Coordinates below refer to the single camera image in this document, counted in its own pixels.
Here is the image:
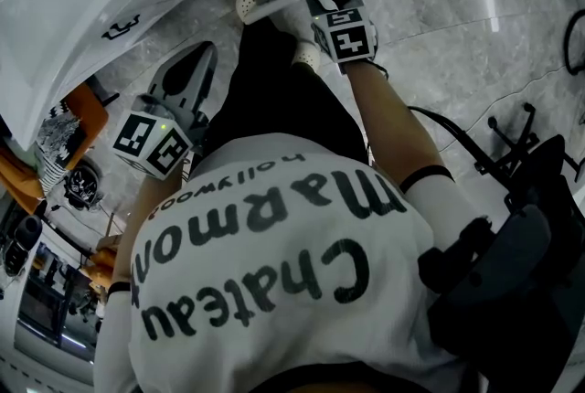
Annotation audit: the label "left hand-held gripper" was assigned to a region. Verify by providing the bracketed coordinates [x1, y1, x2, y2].
[112, 40, 218, 181]

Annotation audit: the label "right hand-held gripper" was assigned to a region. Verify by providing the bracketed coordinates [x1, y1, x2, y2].
[304, 0, 379, 76]

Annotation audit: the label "person's right forearm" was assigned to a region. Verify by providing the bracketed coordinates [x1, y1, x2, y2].
[342, 59, 453, 186]

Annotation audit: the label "person's left forearm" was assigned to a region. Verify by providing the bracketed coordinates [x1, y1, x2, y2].
[112, 162, 193, 287]

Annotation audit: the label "person's right white clog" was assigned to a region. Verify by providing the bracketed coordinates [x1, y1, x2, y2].
[291, 40, 322, 71]

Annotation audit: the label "person's white clog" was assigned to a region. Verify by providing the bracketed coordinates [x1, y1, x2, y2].
[291, 40, 322, 71]
[234, 0, 262, 26]

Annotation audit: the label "person's left white clog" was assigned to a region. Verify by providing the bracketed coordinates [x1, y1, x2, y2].
[234, 0, 262, 26]

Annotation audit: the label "person's black trousers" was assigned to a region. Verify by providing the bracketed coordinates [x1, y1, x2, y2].
[200, 16, 371, 166]

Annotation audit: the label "orange sofa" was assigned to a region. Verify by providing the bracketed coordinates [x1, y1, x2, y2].
[0, 82, 111, 214]

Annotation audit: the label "black white striped blanket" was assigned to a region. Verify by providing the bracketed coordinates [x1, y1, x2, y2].
[34, 101, 88, 196]

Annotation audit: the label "black office chair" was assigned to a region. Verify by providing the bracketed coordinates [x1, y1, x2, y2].
[473, 101, 585, 218]

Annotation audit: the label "black bulky device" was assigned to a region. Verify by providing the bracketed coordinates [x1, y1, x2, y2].
[3, 214, 45, 277]

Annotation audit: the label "dark cluttered shelf unit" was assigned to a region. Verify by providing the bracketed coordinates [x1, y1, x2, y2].
[13, 239, 101, 363]

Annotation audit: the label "person's white printed T-shirt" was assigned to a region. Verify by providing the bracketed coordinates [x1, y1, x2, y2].
[93, 133, 497, 393]

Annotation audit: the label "black waist pack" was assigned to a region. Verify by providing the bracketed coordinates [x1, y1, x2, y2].
[418, 203, 585, 393]

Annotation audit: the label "black round device with cables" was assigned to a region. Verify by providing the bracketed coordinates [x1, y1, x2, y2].
[62, 161, 105, 212]

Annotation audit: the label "grey vacuum with black hose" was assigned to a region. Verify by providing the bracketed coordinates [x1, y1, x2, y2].
[563, 9, 585, 77]

